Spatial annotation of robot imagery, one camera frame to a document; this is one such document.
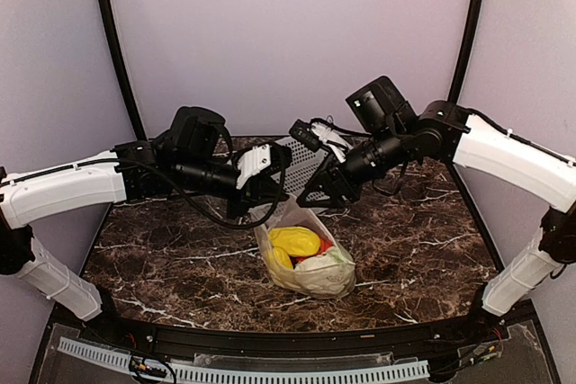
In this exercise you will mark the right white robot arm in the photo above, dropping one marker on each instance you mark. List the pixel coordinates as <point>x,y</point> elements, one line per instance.
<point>395,135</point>

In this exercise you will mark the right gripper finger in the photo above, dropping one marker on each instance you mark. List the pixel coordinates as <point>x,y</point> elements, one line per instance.
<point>320,182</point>
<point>320,200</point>

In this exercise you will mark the orange fake pumpkin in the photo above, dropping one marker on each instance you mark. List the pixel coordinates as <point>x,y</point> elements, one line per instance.
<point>325,245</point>

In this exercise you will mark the right black frame post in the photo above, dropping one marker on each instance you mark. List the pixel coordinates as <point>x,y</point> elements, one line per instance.
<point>465,52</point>

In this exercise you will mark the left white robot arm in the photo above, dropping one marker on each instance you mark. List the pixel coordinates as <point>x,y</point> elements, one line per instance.
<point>194,158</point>

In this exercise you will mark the clear zip top bag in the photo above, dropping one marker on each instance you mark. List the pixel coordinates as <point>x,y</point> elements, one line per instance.
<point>290,214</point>

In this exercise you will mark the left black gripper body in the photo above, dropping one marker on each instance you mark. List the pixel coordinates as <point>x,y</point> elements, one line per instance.
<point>248,198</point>

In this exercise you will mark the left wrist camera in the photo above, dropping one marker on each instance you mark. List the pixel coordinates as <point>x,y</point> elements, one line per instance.
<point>252,161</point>

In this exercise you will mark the red fake food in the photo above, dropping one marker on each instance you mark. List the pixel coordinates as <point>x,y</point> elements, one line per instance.
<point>296,261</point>

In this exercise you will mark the left black frame post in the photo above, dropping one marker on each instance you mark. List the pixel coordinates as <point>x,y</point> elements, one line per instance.
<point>119,67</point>

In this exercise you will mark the white slotted cable duct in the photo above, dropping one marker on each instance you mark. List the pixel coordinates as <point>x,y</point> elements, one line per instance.
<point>206,368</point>

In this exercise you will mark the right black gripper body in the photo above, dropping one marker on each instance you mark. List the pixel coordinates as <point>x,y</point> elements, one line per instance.
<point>350,186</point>

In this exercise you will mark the black frame post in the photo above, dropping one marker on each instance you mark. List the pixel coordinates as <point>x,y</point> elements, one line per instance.
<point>119,67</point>
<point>465,52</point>

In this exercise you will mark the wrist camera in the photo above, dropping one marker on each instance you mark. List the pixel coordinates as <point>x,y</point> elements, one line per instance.
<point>252,161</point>
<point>316,135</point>

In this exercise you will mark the white perforated plastic basket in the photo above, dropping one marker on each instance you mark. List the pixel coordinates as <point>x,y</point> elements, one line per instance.
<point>297,173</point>

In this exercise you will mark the black front rail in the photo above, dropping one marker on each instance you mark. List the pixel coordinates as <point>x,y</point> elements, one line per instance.
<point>429,340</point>

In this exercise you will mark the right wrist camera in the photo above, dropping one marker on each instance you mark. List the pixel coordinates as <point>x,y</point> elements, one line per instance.
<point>316,135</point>

